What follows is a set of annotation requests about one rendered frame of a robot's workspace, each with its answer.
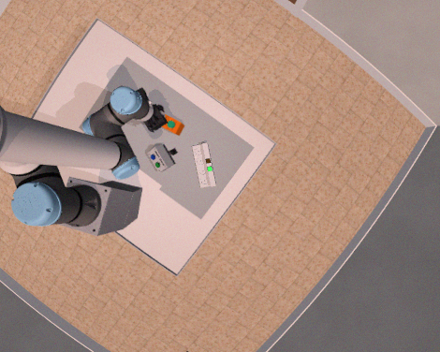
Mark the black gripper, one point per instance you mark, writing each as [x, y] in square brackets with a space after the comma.
[156, 116]

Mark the orange test tube rack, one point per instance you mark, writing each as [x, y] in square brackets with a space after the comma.
[178, 127]

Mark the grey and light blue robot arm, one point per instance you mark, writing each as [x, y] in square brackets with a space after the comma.
[28, 147]

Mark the grey flat rectangular mat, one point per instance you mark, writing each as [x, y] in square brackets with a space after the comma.
[180, 182]

